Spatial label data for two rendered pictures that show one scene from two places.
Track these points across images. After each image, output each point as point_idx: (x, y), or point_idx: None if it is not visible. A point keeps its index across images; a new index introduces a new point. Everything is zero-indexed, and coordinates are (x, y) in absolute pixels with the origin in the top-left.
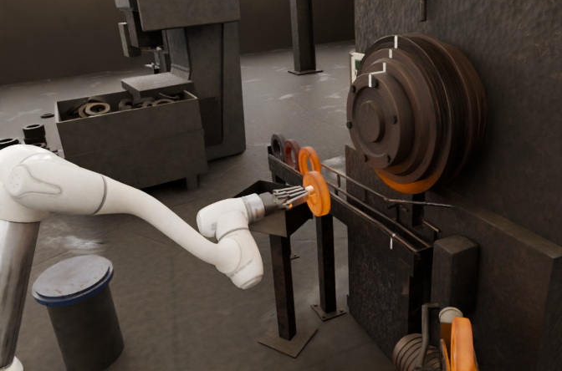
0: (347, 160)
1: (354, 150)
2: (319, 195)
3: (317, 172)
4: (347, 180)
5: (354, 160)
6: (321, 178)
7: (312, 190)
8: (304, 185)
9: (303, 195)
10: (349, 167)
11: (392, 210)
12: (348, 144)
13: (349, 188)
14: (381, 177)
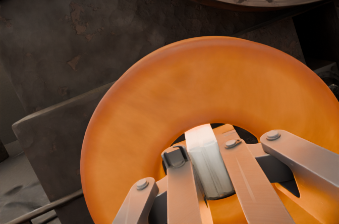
0: (41, 160)
1: (55, 112)
2: (320, 101)
3: (170, 44)
4: (64, 211)
5: (67, 138)
6: (229, 37)
7: (224, 137)
8: (178, 144)
9: (303, 149)
10: (55, 171)
11: (251, 139)
12: (19, 120)
13: (78, 223)
14: (286, 1)
